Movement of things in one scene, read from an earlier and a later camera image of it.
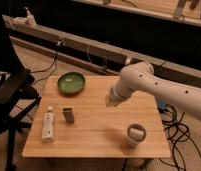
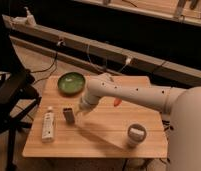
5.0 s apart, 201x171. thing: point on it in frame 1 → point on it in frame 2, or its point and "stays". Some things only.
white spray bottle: x=30 y=19 stays
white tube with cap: x=48 y=125 stays
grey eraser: x=68 y=115 stays
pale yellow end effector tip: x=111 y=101 → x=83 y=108
